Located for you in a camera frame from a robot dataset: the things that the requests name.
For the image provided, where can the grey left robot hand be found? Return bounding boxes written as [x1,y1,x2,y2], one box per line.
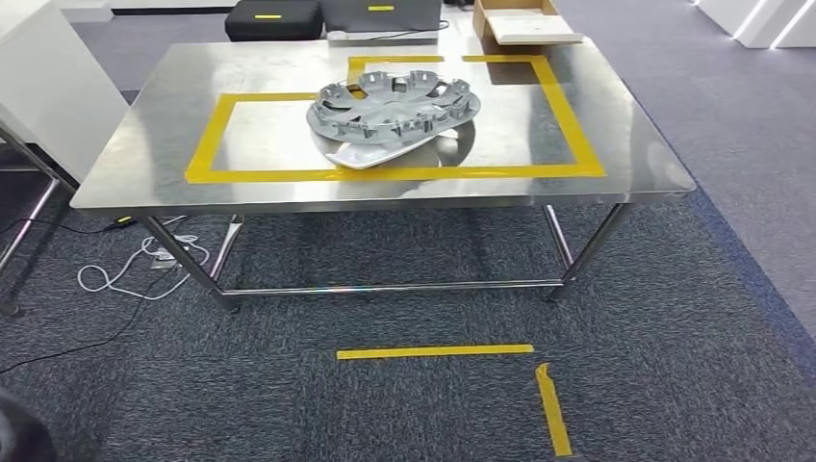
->
[0,387,60,462]

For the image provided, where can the grey plastic wheel cover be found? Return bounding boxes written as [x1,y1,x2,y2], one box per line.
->
[305,68,482,145]

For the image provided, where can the stainless steel workbench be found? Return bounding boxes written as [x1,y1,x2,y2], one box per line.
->
[69,35,698,314]

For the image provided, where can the white power adapter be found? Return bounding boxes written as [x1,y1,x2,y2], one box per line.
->
[149,244,181,270]

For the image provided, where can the white table with metal legs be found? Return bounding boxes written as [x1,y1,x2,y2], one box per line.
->
[0,0,130,321]

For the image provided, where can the yellow straight tape strip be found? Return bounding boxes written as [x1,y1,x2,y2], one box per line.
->
[336,344,535,362]

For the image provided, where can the yellow rectangular tape outline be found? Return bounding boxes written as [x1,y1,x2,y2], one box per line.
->
[185,54,607,186]

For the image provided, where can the white low cabinet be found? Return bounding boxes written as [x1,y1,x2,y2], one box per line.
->
[60,0,239,24]

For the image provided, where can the black case with yellow label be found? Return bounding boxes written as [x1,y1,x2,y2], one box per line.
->
[224,0,325,43]

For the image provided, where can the yellow angled tape strip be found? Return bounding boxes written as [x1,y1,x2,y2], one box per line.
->
[534,362,574,458]

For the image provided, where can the flat silver device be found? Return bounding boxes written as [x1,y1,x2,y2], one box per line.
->
[326,28,443,46]

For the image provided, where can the grey case with yellow label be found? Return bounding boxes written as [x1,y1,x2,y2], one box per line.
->
[319,0,445,33]

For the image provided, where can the open cardboard box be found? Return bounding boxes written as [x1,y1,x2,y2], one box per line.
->
[472,0,562,47]

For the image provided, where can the white foam board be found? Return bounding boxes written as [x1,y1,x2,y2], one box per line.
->
[487,13,584,46]

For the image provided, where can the white panel with light strips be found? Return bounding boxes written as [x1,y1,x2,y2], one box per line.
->
[693,0,816,51]

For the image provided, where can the long black cable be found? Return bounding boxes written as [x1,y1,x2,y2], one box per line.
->
[0,215,192,377]

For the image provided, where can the coiled white cable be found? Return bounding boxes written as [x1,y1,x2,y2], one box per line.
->
[76,215,212,302]

